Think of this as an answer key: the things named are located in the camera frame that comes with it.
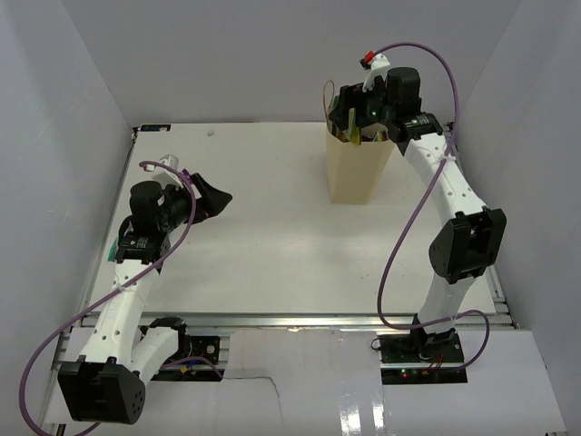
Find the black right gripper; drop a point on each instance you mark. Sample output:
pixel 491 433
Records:
pixel 355 97

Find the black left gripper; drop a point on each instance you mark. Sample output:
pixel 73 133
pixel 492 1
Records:
pixel 211 201

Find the teal Fox's candy bag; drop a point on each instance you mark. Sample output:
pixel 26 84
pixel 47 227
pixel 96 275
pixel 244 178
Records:
pixel 115 243

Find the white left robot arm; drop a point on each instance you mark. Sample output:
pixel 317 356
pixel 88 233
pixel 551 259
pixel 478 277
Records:
pixel 107 380

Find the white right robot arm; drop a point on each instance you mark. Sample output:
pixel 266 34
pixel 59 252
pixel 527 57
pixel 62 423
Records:
pixel 471 232

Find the beige paper bag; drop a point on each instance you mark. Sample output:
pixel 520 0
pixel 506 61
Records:
pixel 353 171

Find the blue label left corner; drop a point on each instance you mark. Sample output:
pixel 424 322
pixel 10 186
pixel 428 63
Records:
pixel 156 128

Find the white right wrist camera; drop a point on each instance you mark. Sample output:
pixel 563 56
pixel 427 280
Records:
pixel 376 65

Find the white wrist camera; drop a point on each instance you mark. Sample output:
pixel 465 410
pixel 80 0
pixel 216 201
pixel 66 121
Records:
pixel 376 65
pixel 165 172

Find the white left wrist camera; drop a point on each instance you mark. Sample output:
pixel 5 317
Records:
pixel 165 172

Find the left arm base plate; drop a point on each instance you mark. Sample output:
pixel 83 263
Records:
pixel 197 361

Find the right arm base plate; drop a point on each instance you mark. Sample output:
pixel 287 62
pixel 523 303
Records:
pixel 401 364

